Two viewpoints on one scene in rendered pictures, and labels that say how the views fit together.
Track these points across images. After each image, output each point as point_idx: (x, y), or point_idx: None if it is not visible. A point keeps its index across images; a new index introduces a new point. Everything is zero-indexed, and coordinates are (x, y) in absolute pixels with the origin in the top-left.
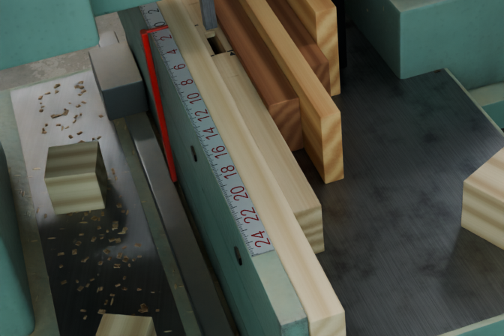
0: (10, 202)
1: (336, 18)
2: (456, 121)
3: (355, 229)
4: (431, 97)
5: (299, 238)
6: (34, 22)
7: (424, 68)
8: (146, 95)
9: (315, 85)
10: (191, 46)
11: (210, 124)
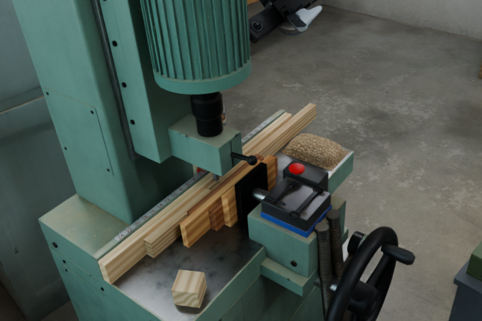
0: (168, 190)
1: (227, 202)
2: (234, 261)
3: (167, 261)
4: (244, 249)
5: (128, 244)
6: (145, 147)
7: (256, 240)
8: None
9: (194, 215)
10: (203, 181)
11: (163, 203)
